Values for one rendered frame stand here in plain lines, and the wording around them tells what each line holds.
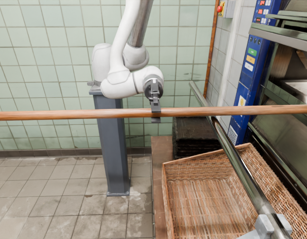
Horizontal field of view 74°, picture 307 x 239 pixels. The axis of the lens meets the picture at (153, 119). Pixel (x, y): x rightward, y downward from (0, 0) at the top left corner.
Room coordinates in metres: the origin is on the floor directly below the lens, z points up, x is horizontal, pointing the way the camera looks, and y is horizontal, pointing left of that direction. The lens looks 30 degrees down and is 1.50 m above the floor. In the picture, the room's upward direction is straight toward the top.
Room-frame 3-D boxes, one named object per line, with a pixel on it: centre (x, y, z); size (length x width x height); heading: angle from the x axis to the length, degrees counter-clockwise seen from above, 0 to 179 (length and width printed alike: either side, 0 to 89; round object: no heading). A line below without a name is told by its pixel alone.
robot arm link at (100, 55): (1.33, 0.31, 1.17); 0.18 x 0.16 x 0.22; 123
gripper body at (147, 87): (0.74, 0.00, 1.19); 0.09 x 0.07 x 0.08; 2
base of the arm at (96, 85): (1.32, 0.34, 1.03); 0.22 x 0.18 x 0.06; 92
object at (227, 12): (1.53, -0.49, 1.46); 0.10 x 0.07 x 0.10; 2
